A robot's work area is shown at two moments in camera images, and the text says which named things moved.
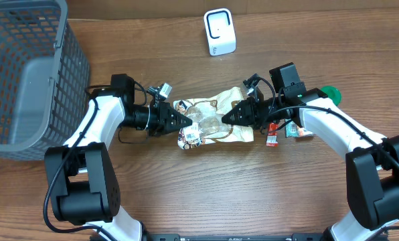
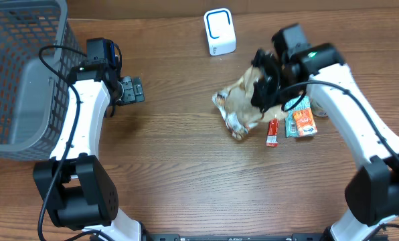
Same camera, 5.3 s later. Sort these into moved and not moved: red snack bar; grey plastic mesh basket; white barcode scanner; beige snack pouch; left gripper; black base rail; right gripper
Moved: beige snack pouch; right gripper; left gripper
Not moved: red snack bar; black base rail; white barcode scanner; grey plastic mesh basket
